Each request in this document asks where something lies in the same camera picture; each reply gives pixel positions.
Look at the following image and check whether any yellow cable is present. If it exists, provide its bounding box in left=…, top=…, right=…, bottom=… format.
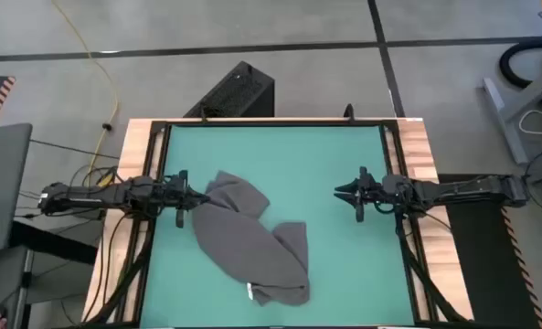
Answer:
left=49, top=0, right=121, bottom=188

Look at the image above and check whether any teal table mat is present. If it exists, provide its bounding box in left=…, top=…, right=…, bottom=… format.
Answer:
left=138, top=123, right=417, bottom=328

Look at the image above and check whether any black computer tower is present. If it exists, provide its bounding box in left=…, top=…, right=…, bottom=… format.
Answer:
left=183, top=60, right=276, bottom=119

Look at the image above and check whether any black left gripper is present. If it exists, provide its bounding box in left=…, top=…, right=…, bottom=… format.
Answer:
left=158, top=169, right=210, bottom=228

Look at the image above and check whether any black hose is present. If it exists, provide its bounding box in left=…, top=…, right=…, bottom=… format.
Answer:
left=498, top=36, right=542, bottom=90

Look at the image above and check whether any grey towel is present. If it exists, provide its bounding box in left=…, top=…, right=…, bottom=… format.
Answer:
left=191, top=170, right=311, bottom=307

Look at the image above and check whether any black cable loop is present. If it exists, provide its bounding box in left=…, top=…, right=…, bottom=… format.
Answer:
left=521, top=149, right=542, bottom=217

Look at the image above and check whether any grey laptop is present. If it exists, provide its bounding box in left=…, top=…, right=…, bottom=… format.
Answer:
left=0, top=122, right=34, bottom=255

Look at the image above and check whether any grey desk leg frame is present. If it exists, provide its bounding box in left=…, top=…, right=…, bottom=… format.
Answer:
left=482, top=57, right=542, bottom=165

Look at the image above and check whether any black metal table frame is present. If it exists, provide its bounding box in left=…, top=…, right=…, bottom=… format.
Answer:
left=85, top=118, right=471, bottom=329

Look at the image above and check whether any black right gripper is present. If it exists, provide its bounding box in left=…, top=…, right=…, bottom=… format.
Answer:
left=334, top=166, right=413, bottom=224

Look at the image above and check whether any thin black floor cable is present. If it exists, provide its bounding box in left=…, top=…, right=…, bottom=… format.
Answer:
left=28, top=138, right=120, bottom=161

